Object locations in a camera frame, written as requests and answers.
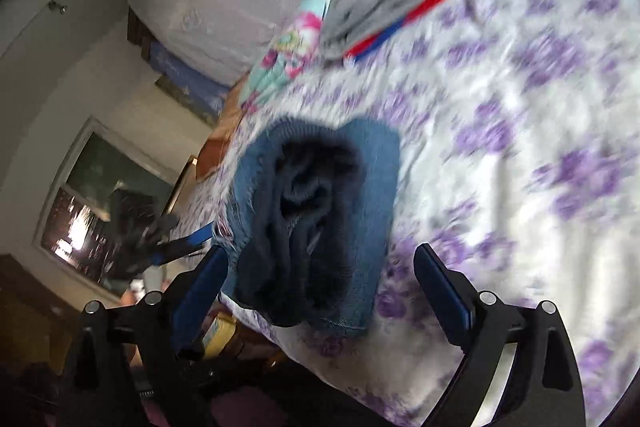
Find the orange brown pillow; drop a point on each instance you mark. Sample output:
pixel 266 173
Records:
pixel 215 147

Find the blue denim jeans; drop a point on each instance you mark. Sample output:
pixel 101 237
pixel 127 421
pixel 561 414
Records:
pixel 309 213

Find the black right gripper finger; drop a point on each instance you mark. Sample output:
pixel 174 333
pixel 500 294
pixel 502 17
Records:
pixel 160 228
pixel 543 387
pixel 164 327

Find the glass window with frame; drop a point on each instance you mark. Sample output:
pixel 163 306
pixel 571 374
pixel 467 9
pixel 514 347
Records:
pixel 73 223

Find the red folded garment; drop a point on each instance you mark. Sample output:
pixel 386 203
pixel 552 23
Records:
pixel 367 46

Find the purple floral bed sheet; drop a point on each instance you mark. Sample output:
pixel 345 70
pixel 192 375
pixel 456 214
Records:
pixel 519 164

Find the metal bed frame rail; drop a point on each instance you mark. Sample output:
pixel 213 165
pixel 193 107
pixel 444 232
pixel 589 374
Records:
pixel 183 188

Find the colourful cartoon pillow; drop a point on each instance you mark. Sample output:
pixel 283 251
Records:
pixel 287 56

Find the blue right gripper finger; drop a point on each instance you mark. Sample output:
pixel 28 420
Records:
pixel 170 251

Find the blue patterned fabric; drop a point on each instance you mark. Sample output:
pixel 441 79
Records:
pixel 202 96

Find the yellow box on floor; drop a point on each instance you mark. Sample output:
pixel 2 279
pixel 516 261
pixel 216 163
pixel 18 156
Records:
pixel 218 335

